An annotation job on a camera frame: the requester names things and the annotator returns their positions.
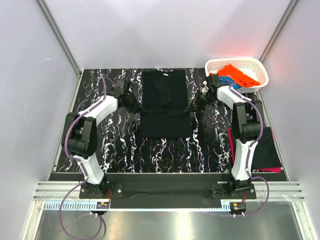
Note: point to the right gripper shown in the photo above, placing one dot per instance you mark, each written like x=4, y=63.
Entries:
x=193, y=107

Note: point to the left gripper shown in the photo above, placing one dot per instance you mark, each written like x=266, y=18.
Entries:
x=137, y=107

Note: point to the black polo shirt blue logo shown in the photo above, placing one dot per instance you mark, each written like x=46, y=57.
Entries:
x=164, y=100

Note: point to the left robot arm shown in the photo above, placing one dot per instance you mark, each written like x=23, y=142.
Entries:
x=80, y=135

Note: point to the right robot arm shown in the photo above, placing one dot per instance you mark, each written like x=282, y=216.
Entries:
x=247, y=128

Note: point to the blue t shirt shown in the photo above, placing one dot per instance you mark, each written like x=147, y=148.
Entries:
x=229, y=81

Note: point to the orange t shirt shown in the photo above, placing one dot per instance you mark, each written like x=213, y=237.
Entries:
x=238, y=76

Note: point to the white plastic laundry basket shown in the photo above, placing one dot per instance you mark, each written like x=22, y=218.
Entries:
x=247, y=73

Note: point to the folded black t shirt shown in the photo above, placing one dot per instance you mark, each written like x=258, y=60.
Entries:
x=265, y=156

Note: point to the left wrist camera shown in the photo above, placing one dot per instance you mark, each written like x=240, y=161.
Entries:
x=122, y=85

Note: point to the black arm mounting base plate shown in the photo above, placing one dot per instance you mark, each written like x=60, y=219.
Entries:
x=184, y=199

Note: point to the left aluminium frame post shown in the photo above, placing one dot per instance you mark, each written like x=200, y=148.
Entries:
x=58, y=35

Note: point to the aluminium frame post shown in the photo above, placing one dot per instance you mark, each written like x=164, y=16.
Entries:
x=289, y=10
x=58, y=35

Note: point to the aluminium front rail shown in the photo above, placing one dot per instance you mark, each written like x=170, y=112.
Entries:
x=278, y=190

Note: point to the right aluminium frame post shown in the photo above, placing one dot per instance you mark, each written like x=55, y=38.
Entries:
x=289, y=10

